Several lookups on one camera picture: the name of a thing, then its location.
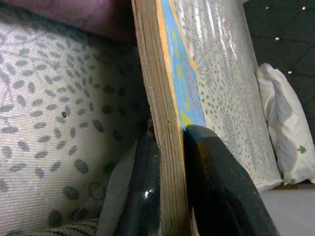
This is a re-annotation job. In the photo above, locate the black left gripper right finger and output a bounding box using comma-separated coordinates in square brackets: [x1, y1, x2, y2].
[183, 123, 282, 236]

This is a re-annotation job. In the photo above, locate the purple mouse print blanket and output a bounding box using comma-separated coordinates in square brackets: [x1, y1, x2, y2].
[7, 0, 139, 47]

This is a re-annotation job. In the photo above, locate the white pillow with tree print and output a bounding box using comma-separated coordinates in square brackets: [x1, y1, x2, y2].
[255, 62, 315, 186]

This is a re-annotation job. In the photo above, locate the black tufted headboard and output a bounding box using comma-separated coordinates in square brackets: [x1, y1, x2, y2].
[242, 0, 315, 124]

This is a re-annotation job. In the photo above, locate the quilted silver grey mattress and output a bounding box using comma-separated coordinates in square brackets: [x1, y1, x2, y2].
[0, 0, 284, 236]

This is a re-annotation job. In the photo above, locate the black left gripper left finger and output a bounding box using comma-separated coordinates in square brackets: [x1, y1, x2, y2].
[115, 119, 165, 236]

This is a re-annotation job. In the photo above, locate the blue yellow children's book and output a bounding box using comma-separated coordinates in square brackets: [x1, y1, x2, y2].
[130, 0, 208, 236]

